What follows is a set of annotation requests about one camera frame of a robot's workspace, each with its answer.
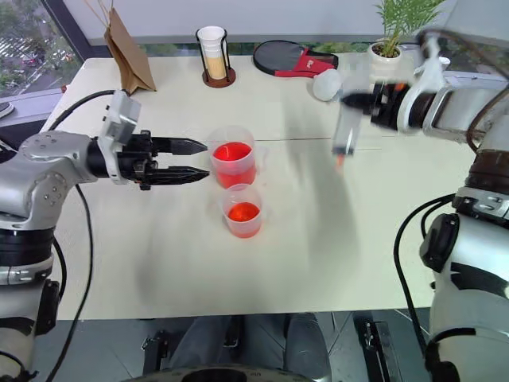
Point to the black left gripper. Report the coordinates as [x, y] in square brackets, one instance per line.
[137, 159]

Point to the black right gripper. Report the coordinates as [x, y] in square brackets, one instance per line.
[385, 105]

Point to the clear syringe with red tip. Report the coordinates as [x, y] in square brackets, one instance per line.
[345, 133]

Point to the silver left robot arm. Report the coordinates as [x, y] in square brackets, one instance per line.
[43, 175]

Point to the large clear cup red liquid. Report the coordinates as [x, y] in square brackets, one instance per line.
[232, 159]

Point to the small clear cup red liquid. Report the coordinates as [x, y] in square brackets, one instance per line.
[243, 219]

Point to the cup stack in holder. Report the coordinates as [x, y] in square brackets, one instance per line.
[218, 79]

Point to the small white cup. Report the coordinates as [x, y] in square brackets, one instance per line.
[445, 62]

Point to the white paper cup stack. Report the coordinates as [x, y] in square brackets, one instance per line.
[210, 44]

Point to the green plant in white pot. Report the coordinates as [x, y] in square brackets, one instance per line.
[385, 55]

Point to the black red paddle case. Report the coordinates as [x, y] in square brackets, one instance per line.
[286, 55]

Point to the brown paper bag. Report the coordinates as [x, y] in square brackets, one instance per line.
[129, 59]

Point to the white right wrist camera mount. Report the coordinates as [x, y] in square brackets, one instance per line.
[409, 107]

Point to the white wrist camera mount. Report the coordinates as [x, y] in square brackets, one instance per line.
[409, 107]
[121, 115]

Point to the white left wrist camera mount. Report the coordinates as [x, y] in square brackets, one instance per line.
[121, 115]

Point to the black metal bracket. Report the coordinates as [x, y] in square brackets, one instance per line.
[155, 350]
[374, 342]

